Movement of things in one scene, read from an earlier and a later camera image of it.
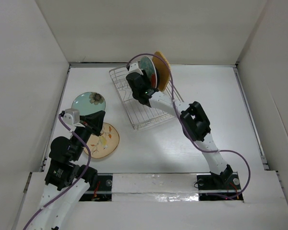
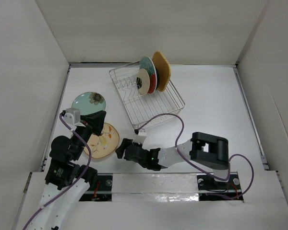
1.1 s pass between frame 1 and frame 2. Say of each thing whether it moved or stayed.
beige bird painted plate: stayed
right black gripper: moved
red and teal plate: stayed
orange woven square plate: stayed
